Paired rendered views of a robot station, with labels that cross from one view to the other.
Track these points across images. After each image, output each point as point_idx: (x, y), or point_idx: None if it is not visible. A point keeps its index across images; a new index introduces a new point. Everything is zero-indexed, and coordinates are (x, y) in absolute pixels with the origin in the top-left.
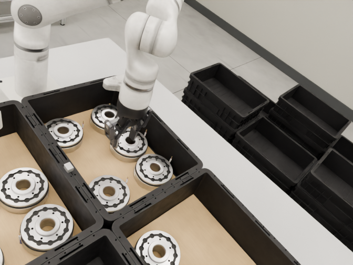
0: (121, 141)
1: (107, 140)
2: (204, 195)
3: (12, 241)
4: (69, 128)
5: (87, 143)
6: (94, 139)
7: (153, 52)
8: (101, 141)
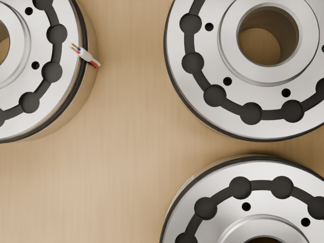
0: (213, 241)
1: (189, 150)
2: None
3: None
4: (13, 44)
5: (99, 127)
6: (136, 120)
7: None
8: (157, 145)
